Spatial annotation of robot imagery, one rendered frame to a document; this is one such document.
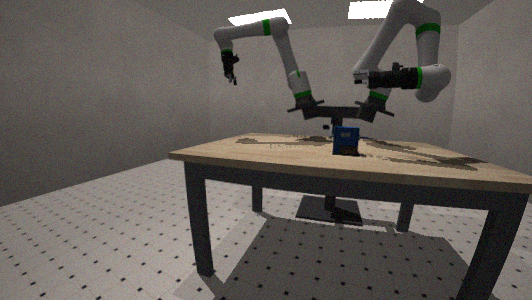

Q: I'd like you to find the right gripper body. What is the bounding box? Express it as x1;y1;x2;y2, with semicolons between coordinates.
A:
221;51;239;78

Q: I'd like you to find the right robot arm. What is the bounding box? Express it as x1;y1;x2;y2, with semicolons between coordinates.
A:
214;16;316;107

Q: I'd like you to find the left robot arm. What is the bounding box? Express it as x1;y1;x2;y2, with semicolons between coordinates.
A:
352;0;451;110

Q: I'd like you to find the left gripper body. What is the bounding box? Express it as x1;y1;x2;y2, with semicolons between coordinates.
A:
368;62;418;90

